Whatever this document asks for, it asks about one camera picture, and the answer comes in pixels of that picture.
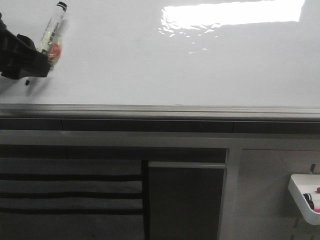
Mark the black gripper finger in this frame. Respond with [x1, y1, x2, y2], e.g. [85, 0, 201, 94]
[0, 21, 50, 80]

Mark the grey slatted panel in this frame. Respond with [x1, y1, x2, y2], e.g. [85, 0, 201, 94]
[0, 158, 150, 240]

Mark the grey metal cabinet door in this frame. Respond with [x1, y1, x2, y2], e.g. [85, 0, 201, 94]
[148, 161, 227, 240]

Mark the white plastic marker tray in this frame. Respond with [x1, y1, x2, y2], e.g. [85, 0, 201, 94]
[288, 173, 320, 226]

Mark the black marker in tray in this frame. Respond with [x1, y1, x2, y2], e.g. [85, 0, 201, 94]
[303, 193, 315, 210]

